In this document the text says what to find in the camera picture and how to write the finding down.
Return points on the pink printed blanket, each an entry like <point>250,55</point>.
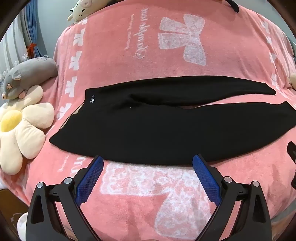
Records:
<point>161,46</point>

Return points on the beige plush toy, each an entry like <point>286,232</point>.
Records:
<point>293,81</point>

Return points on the grey plush animal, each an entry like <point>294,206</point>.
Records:
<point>30,69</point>

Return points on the blue curtain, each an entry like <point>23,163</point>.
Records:
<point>34,23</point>

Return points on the orange small object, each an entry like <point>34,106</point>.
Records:
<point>32,49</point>

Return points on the cream plush toy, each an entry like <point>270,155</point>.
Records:
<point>83,9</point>

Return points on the cream flower plush pillow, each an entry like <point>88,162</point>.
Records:
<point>27,129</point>

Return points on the grey mattress edge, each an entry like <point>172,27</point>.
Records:
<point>278,219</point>

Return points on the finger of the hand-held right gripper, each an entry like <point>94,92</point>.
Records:
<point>291,151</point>

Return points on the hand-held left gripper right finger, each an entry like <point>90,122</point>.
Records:
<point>205,176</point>

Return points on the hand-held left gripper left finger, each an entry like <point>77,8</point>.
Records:
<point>91,176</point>

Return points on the white object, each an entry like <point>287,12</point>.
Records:
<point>22,226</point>

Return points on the black pants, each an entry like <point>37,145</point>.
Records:
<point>150,129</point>

